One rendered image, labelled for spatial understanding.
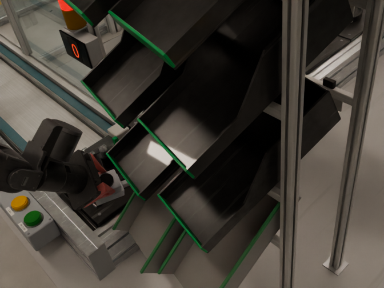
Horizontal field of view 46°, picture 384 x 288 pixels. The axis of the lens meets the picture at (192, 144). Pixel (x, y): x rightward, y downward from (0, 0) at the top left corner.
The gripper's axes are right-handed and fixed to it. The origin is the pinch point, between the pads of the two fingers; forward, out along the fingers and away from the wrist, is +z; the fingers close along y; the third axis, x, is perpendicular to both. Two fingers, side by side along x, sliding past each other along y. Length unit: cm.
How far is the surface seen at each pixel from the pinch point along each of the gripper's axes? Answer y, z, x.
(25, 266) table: -2.7, 4.5, 33.1
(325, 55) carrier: 21, 61, -51
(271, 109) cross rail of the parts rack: -16.4, -21.5, -40.8
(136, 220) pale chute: -9.3, 4.1, -0.4
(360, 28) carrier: 27, 74, -65
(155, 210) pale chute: -10.2, 2.8, -6.3
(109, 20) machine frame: 90, 62, 9
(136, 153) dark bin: -3.3, -9.0, -14.1
